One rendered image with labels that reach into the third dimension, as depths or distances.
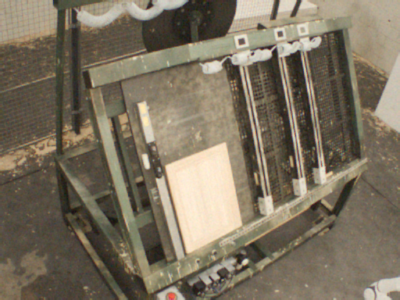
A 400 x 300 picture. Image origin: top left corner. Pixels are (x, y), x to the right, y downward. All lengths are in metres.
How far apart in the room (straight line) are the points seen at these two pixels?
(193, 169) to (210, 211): 0.30
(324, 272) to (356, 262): 0.37
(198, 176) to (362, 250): 2.20
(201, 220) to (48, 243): 1.64
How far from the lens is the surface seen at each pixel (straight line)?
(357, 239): 4.39
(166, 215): 2.51
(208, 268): 2.81
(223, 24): 3.29
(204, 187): 2.64
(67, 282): 3.60
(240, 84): 2.73
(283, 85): 2.95
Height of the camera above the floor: 3.06
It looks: 41 degrees down
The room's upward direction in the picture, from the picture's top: 10 degrees clockwise
